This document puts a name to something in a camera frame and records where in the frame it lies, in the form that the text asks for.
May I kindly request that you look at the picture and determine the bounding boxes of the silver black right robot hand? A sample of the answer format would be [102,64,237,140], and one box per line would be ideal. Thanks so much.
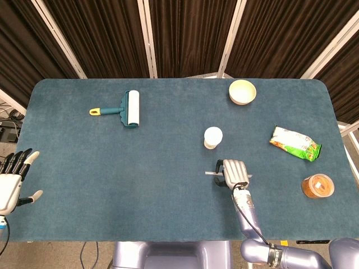
[214,159,250,189]

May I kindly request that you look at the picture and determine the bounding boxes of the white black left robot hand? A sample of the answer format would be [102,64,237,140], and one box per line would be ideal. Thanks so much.
[0,148,44,216]

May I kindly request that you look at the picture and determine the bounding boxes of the clear plastic tube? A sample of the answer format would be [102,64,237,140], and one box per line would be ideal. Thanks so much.
[205,171,253,178]

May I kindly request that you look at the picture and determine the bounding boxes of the white floral paper cup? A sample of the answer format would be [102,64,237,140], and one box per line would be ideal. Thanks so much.
[203,126,224,150]

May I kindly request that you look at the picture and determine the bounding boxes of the black floor equipment box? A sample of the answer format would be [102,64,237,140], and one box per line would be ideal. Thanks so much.
[0,117,22,143]

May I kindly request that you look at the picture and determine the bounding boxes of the green white snack bag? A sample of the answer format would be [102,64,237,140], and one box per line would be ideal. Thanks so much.
[269,125,323,163]

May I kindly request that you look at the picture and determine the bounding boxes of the cream ceramic bowl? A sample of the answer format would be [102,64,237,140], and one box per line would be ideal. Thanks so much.
[228,79,257,106]

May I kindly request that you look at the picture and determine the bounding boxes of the clear container with orange food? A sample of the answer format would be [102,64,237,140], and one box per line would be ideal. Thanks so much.
[301,173,335,199]

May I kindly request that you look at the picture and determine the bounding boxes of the blue table cloth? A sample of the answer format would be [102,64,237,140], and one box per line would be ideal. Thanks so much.
[0,77,357,243]

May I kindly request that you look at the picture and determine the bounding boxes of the black label strip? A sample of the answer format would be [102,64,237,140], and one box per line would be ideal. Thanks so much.
[296,239,330,245]

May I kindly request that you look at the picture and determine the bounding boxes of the silver robot torso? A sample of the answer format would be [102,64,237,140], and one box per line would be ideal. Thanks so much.
[112,240,233,269]

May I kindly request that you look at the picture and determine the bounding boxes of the teal lint roller yellow tip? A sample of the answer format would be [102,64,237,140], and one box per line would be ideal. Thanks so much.
[89,90,140,129]

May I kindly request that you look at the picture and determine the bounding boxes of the brown curtain panel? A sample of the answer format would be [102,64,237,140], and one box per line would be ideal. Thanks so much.
[42,0,150,80]
[313,27,359,124]
[224,0,359,80]
[148,0,239,78]
[0,0,80,99]

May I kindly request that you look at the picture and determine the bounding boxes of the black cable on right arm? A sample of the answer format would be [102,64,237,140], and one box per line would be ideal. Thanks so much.
[232,183,271,246]

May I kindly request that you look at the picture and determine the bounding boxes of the white partition frame post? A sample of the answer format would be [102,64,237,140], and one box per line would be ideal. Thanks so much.
[338,119,359,138]
[136,0,158,79]
[299,11,359,80]
[30,0,87,80]
[0,89,27,116]
[217,0,247,78]

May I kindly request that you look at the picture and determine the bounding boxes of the black strap on right arm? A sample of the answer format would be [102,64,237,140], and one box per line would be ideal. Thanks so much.
[268,243,283,267]

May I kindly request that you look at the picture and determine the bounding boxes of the dark floor cable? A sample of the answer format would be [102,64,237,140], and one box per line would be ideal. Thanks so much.
[80,241,99,269]

